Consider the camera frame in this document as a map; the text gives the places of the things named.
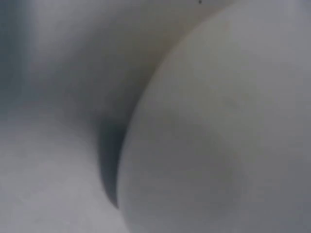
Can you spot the person's right hand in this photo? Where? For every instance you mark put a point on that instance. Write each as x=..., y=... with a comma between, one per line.
x=209, y=136

